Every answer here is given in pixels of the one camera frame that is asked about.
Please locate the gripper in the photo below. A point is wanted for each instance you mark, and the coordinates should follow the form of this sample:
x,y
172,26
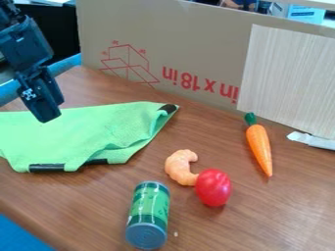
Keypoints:
x,y
24,45

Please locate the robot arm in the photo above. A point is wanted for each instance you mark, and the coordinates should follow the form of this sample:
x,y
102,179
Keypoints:
x,y
8,11

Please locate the green cloth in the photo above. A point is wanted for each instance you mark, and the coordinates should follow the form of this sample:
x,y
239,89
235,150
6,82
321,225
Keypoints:
x,y
83,134

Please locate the cardboard box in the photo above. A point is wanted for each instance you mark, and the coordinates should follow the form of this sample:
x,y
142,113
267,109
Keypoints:
x,y
174,42

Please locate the orange toy croissant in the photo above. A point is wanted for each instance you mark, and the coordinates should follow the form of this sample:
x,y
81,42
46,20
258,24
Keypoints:
x,y
181,166

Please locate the green can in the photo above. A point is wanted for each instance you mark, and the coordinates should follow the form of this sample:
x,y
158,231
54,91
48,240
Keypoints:
x,y
148,215

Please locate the red toy tomato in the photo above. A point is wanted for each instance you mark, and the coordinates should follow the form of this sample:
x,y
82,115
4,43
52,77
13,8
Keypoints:
x,y
213,187

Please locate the orange toy carrot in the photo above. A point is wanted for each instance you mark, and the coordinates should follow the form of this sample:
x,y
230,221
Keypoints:
x,y
259,142

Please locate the wooden board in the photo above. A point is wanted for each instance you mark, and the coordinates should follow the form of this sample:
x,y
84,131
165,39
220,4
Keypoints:
x,y
288,78

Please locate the white paper scrap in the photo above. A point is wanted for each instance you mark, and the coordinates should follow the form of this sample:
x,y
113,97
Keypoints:
x,y
312,140

